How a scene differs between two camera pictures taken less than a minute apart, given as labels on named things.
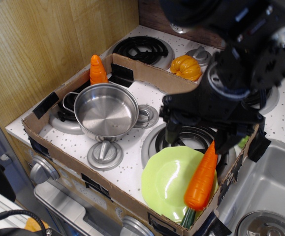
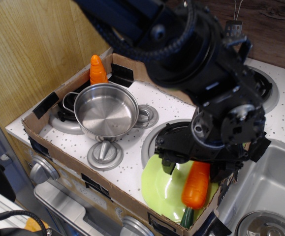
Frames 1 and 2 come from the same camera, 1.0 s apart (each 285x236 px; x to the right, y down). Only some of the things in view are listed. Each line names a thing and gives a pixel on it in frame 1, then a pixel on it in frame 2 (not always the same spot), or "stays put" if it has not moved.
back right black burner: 267,101 stays put
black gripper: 218,104 -> 205,141
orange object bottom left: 32,225 stays put
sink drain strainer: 266,223 stays put
